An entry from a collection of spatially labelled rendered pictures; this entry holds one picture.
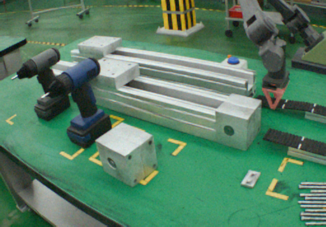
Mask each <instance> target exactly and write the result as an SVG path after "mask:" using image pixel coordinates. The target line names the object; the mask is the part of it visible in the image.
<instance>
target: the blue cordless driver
mask: <svg viewBox="0 0 326 227"><path fill-rule="evenodd" d="M100 73H101V66H100V64H99V62H98V61H97V59H95V58H94V57H89V58H86V59H85V60H83V61H81V62H79V63H77V64H75V65H74V66H72V67H71V68H69V69H67V70H65V71H64V72H62V73H61V74H59V75H58V76H56V77H54V79H53V82H52V83H51V84H50V86H49V87H48V88H47V89H46V92H47V93H46V94H45V95H44V96H42V97H41V98H42V99H44V98H45V97H47V96H49V97H50V98H54V97H58V96H61V97H65V96H67V95H68V94H71V97H72V99H73V101H74V102H76V103H77V106H78V109H79V111H80V114H78V115H77V116H75V117H74V118H73V119H71V121H70V122H71V125H70V126H68V127H67V131H66V132H67V136H68V137H69V138H70V141H71V142H72V143H74V144H77V145H79V146H82V147H83V148H85V149H86V148H88V147H89V146H91V145H92V144H93V143H94V142H95V141H96V139H98V138H100V137H101V136H103V135H104V134H106V133H107V132H109V131H110V130H111V129H112V127H111V121H110V116H109V115H108V114H105V113H104V110H102V109H98V108H97V106H96V98H95V96H94V93H93V91H92V87H91V84H88V82H89V81H92V79H94V78H96V77H97V76H98V75H100Z"/></svg>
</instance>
